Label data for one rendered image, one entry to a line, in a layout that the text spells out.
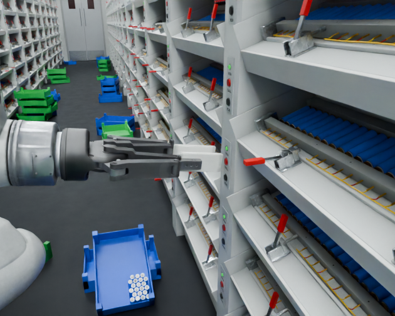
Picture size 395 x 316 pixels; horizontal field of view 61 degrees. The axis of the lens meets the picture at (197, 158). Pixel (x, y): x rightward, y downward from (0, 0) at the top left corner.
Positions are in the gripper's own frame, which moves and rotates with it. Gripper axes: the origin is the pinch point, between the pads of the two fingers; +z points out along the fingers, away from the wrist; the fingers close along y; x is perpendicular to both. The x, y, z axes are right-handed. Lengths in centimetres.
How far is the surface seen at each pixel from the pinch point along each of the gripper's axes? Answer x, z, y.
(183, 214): -58, 24, -80
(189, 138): -18, 19, -69
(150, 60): 1, 15, -158
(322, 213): -2.4, 14.4, 14.0
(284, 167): -1.0, 15.5, 0.9
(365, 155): 4.8, 22.9, 9.6
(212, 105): 0.3, 16.6, -42.4
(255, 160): 0.0, 10.0, 0.5
